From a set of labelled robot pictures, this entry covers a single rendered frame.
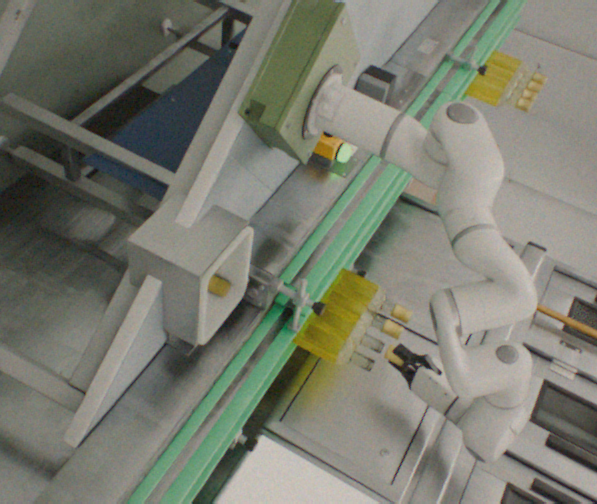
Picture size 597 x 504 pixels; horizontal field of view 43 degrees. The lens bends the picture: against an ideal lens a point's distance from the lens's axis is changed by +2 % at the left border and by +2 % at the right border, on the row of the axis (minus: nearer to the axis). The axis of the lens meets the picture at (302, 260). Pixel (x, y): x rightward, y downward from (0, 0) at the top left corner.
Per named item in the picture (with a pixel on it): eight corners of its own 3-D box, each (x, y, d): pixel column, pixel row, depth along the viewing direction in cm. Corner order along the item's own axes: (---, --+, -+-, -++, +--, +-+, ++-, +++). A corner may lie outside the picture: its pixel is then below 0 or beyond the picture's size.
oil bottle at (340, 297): (288, 295, 177) (367, 335, 172) (291, 280, 173) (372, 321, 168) (299, 280, 181) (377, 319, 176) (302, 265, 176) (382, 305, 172)
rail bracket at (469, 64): (440, 61, 222) (482, 78, 219) (448, 39, 217) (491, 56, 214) (445, 55, 225) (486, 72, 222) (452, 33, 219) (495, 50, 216)
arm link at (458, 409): (469, 413, 166) (459, 405, 167) (482, 393, 159) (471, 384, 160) (450, 434, 162) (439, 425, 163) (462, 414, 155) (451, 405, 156)
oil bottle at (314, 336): (264, 328, 170) (345, 372, 165) (266, 314, 166) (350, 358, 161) (276, 312, 173) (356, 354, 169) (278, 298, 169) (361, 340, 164)
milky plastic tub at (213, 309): (164, 331, 149) (201, 351, 147) (164, 258, 132) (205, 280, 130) (212, 276, 160) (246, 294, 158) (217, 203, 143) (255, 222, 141)
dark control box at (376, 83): (351, 102, 200) (379, 114, 198) (357, 77, 194) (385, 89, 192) (364, 87, 205) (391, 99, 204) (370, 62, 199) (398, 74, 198)
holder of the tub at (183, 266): (163, 344, 153) (195, 361, 151) (162, 257, 132) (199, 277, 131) (209, 290, 164) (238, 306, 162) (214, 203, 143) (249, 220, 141)
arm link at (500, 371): (504, 325, 144) (428, 343, 144) (510, 263, 127) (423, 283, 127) (535, 402, 134) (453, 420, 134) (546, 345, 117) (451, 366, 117)
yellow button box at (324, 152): (304, 156, 183) (330, 169, 181) (308, 133, 177) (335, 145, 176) (316, 142, 187) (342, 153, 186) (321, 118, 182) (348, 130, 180)
